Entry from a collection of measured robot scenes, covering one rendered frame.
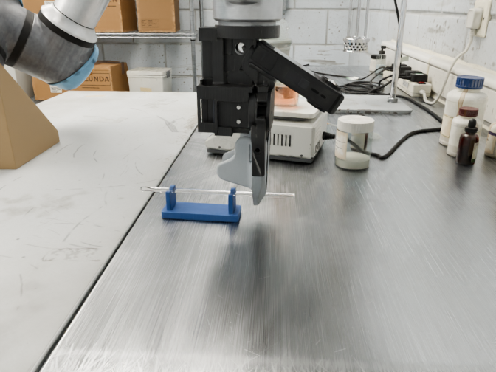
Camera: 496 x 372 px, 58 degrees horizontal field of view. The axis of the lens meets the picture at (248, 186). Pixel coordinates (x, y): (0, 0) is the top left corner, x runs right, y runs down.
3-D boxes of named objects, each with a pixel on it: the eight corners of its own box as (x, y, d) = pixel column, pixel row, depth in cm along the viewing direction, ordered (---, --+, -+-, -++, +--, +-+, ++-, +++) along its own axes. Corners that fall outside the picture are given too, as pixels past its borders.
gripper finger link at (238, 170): (219, 201, 57) (218, 131, 54) (266, 204, 57) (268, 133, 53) (214, 211, 54) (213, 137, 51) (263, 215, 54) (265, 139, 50)
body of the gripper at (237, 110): (211, 122, 58) (209, 22, 53) (278, 125, 57) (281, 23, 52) (197, 139, 51) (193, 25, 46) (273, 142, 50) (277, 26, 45)
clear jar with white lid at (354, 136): (363, 159, 80) (367, 114, 77) (375, 170, 74) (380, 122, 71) (330, 160, 79) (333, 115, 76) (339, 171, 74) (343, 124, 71)
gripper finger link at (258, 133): (252, 167, 55) (254, 96, 52) (266, 167, 55) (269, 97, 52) (247, 180, 51) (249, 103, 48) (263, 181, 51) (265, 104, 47)
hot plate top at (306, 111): (245, 114, 77) (245, 108, 77) (265, 100, 88) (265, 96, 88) (314, 119, 74) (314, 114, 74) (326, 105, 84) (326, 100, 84)
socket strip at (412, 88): (411, 97, 132) (413, 82, 131) (381, 77, 169) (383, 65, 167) (430, 97, 132) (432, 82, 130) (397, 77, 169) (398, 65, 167)
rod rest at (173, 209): (160, 218, 58) (159, 193, 56) (168, 207, 61) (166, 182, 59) (238, 223, 56) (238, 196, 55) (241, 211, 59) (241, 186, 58)
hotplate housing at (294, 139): (204, 153, 82) (202, 111, 79) (229, 136, 94) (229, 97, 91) (325, 167, 76) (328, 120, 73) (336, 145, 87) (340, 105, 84)
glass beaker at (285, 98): (277, 104, 82) (277, 58, 79) (304, 107, 80) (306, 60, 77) (263, 111, 77) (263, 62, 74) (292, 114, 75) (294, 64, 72)
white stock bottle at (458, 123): (443, 156, 81) (451, 108, 78) (449, 149, 85) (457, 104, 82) (472, 160, 79) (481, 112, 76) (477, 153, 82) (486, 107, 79)
